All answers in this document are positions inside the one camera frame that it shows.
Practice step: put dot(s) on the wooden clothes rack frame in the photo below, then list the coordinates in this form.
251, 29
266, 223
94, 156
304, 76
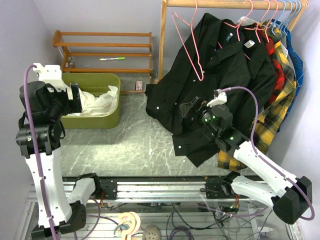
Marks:
216, 4

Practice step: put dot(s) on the red plaid shirt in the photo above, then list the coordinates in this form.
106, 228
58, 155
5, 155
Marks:
280, 77

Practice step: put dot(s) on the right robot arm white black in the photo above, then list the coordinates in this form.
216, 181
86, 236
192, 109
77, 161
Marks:
288, 195

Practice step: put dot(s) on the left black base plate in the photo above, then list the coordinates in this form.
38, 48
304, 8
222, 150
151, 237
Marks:
108, 189

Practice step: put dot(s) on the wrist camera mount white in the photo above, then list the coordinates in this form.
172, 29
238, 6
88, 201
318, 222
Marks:
219, 98
52, 74

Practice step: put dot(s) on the yellow plaid shirt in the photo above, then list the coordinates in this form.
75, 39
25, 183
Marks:
271, 118

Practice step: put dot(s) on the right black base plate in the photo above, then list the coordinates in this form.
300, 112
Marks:
218, 188

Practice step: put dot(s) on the wooden shoe rack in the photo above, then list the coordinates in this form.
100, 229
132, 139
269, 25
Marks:
81, 52

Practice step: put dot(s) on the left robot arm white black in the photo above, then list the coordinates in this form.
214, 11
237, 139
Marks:
39, 138

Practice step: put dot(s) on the aluminium rail base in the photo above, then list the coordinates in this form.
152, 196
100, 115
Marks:
156, 189

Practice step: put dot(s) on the pink hanger of black shirt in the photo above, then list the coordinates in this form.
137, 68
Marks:
237, 27

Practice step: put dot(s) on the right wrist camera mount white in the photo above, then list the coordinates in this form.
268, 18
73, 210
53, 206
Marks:
219, 98

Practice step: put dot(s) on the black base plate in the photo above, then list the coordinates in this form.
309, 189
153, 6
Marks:
218, 188
108, 189

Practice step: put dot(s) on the peach plastic hangers pile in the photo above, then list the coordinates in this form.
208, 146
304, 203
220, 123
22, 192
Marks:
130, 223

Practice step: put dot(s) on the black shirt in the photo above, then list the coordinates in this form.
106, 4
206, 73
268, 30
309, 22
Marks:
212, 58
262, 73

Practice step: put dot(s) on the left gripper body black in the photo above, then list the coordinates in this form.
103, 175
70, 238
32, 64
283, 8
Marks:
73, 105

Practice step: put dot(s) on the grey perforated shoe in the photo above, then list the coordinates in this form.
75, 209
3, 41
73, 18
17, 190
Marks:
151, 232

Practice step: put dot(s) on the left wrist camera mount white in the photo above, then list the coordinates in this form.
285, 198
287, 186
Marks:
52, 74

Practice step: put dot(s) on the green plastic laundry basket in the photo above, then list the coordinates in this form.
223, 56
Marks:
96, 84

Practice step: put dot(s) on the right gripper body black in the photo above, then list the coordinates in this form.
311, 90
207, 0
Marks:
205, 113

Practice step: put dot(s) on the green white marker pen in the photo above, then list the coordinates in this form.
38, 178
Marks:
112, 59

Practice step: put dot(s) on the black shirt behind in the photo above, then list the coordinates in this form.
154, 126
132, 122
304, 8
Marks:
262, 73

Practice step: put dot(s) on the blue hanger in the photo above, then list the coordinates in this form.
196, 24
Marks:
289, 6
293, 13
276, 24

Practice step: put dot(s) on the black shirt front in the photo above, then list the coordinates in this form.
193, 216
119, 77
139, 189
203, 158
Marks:
212, 58

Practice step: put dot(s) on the white shirt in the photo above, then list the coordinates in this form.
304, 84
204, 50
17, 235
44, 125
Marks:
98, 105

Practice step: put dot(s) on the blue shirt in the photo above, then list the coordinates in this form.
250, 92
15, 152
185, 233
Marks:
297, 63

